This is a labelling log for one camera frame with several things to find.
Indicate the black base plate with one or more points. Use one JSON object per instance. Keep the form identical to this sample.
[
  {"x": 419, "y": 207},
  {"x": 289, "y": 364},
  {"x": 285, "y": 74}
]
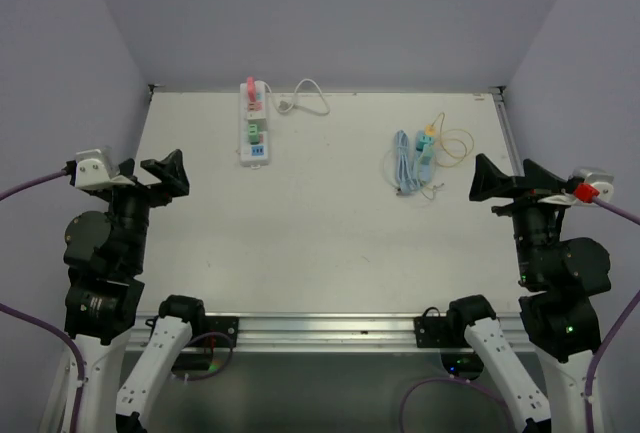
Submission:
[
  {"x": 224, "y": 324},
  {"x": 433, "y": 329}
]

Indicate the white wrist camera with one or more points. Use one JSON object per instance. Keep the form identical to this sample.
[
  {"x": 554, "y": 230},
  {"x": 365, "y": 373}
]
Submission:
[
  {"x": 584, "y": 186},
  {"x": 94, "y": 170}
]

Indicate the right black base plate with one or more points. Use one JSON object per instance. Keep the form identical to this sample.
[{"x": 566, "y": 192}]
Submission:
[{"x": 433, "y": 329}]

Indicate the green plug adapter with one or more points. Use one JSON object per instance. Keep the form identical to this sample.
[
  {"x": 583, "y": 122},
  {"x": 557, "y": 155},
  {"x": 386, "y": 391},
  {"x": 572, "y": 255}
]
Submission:
[{"x": 255, "y": 135}]

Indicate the brown beige plug adapter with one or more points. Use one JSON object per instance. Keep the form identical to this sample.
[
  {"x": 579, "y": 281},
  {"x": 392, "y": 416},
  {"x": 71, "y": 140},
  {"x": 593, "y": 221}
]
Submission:
[{"x": 255, "y": 109}]

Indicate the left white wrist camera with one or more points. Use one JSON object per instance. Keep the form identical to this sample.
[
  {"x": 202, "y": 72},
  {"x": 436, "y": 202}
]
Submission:
[{"x": 94, "y": 170}]

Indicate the teal plug with cable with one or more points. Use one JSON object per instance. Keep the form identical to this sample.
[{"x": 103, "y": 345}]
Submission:
[{"x": 424, "y": 164}]

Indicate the aluminium front rail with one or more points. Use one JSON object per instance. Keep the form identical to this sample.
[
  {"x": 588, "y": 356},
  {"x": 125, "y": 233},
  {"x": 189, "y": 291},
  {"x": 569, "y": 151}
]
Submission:
[{"x": 325, "y": 333}]

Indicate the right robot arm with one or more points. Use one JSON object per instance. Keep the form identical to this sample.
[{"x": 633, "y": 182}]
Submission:
[{"x": 561, "y": 276}]

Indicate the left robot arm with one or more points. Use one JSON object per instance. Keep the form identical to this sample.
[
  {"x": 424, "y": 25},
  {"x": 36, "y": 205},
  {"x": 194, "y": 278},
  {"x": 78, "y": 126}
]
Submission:
[{"x": 105, "y": 254}]

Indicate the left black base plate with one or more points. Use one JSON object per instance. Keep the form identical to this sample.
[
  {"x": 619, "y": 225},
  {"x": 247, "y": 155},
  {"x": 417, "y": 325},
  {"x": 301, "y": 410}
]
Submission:
[{"x": 224, "y": 324}]

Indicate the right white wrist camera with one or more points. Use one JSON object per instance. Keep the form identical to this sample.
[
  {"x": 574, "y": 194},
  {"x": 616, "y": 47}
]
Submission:
[{"x": 584, "y": 186}]

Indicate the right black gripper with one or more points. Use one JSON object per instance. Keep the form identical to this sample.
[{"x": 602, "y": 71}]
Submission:
[{"x": 489, "y": 179}]

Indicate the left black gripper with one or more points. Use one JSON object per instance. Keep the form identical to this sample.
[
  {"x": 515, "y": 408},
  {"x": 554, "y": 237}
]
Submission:
[{"x": 170, "y": 173}]

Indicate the white power strip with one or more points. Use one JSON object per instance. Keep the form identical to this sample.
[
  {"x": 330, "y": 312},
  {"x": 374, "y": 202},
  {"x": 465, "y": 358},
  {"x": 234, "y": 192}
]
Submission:
[{"x": 254, "y": 146}]

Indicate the pink plug adapter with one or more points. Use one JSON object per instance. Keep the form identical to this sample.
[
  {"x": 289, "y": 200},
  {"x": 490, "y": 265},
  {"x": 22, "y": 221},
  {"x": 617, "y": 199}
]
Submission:
[{"x": 251, "y": 90}]

